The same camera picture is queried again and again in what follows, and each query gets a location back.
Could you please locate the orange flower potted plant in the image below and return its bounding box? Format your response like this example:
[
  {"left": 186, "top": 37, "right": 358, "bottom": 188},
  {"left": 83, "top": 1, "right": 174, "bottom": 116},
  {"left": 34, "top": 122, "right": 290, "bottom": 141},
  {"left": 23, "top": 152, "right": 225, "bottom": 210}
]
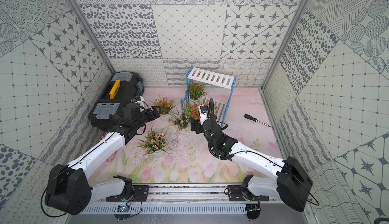
[{"left": 154, "top": 96, "right": 176, "bottom": 116}]

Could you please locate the pink flower plant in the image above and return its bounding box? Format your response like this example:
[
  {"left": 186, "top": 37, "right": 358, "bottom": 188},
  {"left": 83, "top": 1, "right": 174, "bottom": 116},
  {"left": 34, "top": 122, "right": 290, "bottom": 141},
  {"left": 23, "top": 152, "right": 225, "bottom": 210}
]
[
  {"left": 136, "top": 126, "right": 168, "bottom": 155},
  {"left": 170, "top": 111, "right": 190, "bottom": 131}
]

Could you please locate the red flower plant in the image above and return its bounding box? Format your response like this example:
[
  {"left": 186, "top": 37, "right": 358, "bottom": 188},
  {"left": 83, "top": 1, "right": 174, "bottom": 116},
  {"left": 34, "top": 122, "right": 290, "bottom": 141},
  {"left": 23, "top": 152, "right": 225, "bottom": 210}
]
[
  {"left": 183, "top": 103, "right": 200, "bottom": 121},
  {"left": 187, "top": 82, "right": 206, "bottom": 101}
]

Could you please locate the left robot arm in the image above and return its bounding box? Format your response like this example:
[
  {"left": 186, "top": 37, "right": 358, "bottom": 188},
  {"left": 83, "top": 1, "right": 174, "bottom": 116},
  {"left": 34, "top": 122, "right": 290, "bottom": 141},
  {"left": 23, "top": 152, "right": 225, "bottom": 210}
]
[{"left": 40, "top": 103, "right": 161, "bottom": 216}]

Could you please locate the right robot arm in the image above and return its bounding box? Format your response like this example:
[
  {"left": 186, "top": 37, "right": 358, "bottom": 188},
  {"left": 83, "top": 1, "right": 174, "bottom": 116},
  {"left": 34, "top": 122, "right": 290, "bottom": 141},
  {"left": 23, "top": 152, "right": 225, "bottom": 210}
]
[{"left": 199, "top": 114, "right": 313, "bottom": 212}]

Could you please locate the blue white slatted rack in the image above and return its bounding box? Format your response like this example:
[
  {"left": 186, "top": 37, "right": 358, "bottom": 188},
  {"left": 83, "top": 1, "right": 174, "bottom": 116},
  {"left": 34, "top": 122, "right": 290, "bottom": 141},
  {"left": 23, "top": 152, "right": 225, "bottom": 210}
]
[{"left": 185, "top": 66, "right": 236, "bottom": 127}]

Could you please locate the pink flower plant front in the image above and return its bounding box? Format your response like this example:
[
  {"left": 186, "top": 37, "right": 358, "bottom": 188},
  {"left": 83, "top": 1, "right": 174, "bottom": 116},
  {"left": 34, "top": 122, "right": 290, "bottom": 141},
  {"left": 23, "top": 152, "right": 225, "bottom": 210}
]
[{"left": 136, "top": 126, "right": 168, "bottom": 155}]

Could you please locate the black plastic toolbox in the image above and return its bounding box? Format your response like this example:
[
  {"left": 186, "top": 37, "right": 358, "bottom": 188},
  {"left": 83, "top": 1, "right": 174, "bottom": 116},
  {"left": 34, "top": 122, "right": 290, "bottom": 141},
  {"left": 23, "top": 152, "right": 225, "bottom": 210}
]
[{"left": 88, "top": 72, "right": 144, "bottom": 132}]

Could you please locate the red white work glove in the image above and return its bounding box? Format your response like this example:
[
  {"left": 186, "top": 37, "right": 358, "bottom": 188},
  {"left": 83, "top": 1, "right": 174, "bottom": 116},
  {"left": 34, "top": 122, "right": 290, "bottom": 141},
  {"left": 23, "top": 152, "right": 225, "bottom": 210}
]
[{"left": 99, "top": 133, "right": 114, "bottom": 143}]

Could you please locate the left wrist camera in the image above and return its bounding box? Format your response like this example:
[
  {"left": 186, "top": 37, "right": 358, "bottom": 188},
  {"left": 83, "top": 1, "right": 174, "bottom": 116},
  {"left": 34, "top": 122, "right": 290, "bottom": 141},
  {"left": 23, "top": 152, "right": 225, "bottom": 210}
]
[{"left": 131, "top": 96, "right": 146, "bottom": 105}]

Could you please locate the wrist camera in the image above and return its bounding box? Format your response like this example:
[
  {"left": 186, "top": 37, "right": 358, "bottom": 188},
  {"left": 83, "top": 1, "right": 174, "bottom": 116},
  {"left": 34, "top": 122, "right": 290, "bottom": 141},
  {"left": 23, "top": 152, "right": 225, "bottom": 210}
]
[
  {"left": 199, "top": 104, "right": 208, "bottom": 125},
  {"left": 131, "top": 96, "right": 146, "bottom": 105}
]

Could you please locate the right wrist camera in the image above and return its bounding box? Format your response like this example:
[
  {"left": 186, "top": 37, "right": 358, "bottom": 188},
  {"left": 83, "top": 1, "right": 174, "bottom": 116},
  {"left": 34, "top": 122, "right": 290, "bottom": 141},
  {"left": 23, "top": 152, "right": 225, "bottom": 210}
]
[{"left": 199, "top": 104, "right": 208, "bottom": 125}]

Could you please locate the black handled screwdriver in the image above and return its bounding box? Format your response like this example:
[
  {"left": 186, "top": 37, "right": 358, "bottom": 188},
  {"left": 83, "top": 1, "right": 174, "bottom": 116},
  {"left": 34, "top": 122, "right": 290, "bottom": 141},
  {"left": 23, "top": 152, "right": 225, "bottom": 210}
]
[{"left": 244, "top": 114, "right": 271, "bottom": 127}]

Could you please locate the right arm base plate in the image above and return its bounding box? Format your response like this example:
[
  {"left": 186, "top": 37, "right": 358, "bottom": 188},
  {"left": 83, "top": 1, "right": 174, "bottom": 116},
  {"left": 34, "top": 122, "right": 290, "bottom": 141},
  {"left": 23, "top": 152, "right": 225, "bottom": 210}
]
[{"left": 224, "top": 185, "right": 269, "bottom": 202}]

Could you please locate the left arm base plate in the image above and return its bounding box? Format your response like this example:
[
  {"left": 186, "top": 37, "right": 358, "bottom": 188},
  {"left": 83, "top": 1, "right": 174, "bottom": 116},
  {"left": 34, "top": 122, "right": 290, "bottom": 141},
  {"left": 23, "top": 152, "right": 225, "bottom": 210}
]
[{"left": 105, "top": 185, "right": 150, "bottom": 202}]

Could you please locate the aluminium rail frame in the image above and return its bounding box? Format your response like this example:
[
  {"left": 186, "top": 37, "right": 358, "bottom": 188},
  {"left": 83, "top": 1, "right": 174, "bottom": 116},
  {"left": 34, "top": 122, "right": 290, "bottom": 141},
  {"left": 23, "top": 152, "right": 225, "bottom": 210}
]
[{"left": 98, "top": 178, "right": 281, "bottom": 205}]

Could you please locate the white slotted cable duct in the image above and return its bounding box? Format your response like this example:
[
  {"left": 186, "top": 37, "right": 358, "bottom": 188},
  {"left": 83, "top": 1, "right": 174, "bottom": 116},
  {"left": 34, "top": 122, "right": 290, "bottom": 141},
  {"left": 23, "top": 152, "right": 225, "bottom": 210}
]
[{"left": 81, "top": 203, "right": 246, "bottom": 214}]

